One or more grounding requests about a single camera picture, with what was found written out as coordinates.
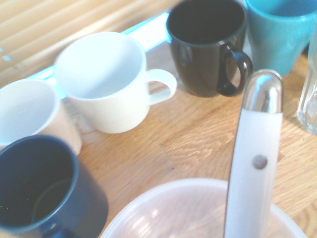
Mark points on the black glossy mug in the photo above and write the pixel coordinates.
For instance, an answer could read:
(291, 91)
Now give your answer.
(198, 49)

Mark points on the clear plastic bowl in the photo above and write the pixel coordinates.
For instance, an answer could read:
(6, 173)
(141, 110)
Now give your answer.
(178, 213)

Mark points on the dark navy mug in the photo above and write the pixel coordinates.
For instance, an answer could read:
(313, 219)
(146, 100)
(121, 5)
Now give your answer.
(44, 188)

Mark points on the beige window blind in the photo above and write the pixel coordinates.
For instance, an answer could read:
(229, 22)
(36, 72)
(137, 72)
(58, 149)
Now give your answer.
(54, 27)

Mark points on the turquoise cup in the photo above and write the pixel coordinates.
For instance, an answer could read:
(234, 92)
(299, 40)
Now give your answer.
(275, 34)

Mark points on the clear drinking glass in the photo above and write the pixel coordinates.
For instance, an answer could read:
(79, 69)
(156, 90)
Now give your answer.
(309, 99)

